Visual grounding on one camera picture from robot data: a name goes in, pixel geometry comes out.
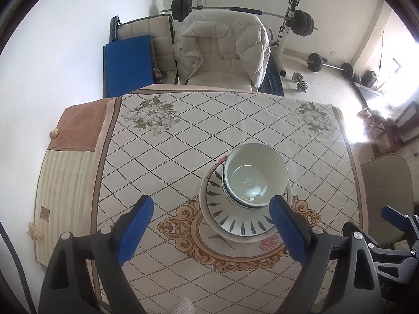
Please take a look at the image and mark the beige striped brown cloth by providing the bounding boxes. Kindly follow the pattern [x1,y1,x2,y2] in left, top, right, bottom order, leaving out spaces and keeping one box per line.
[35,97,122,265]

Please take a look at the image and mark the grey padded chair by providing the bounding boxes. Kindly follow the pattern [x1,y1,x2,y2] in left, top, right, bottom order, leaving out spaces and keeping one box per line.
[360,153,415,247]

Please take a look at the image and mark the short barbell with black plates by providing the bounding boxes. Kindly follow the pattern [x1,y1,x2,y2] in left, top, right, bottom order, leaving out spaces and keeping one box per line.
[307,52,361,84]

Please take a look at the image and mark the blue stroke patterned plate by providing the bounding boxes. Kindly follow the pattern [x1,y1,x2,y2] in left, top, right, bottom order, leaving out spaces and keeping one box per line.
[206,164,292,237]

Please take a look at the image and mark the white door frame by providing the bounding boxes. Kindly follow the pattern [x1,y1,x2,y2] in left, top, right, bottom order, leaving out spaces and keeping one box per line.
[349,0,419,82]

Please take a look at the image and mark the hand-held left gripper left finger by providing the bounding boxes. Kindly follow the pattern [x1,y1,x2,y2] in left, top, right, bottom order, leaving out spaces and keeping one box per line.
[38,195,155,314]

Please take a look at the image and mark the dark wooden chair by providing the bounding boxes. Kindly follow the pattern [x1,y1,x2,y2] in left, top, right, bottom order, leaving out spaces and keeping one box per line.
[373,100,419,153]

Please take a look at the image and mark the beige quilted leather chair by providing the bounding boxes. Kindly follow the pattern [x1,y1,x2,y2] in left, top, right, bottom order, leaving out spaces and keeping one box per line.
[116,15,175,84]

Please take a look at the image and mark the black metal frame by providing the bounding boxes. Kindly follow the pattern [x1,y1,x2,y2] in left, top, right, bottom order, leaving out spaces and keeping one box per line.
[110,16,123,41]

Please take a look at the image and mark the diamond patterned floral tablecloth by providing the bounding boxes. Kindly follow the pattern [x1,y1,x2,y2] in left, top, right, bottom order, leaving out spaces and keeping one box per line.
[92,92,365,314]

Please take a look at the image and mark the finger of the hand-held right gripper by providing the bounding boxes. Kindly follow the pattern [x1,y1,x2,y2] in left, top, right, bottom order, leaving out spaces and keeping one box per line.
[342,221,419,269]
[381,205,419,233]

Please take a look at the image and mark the black blue weight bench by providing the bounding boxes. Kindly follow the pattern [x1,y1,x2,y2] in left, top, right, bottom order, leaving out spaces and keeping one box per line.
[258,26,285,97]

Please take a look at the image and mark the black rimmed white bowl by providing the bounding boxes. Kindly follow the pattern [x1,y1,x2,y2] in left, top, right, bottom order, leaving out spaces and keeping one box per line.
[223,170,274,209]

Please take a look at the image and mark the chrome dumbbell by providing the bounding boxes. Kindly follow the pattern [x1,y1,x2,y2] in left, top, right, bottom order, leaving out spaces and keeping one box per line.
[291,72,309,93]

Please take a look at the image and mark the pink floral white plate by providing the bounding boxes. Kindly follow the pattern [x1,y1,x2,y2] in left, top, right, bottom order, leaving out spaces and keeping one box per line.
[200,158,293,243]

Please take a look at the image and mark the blue red floral white bowl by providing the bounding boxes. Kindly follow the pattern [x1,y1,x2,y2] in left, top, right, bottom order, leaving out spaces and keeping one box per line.
[222,143,289,206]

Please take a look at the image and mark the black box appliance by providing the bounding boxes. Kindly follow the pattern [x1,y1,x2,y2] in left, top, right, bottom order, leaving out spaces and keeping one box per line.
[362,70,378,88]

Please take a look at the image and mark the white puffer jacket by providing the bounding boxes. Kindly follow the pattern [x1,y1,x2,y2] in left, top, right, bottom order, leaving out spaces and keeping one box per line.
[173,9,272,92]

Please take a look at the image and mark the blue folded mat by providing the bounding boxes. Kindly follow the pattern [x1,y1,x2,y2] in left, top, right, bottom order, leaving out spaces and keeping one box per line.
[103,34,155,98]

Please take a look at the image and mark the white knit fabric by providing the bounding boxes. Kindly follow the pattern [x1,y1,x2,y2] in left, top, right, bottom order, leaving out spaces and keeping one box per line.
[173,297,197,314]

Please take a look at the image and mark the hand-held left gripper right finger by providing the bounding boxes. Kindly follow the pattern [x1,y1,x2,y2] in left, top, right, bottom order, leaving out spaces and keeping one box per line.
[269,195,383,314]

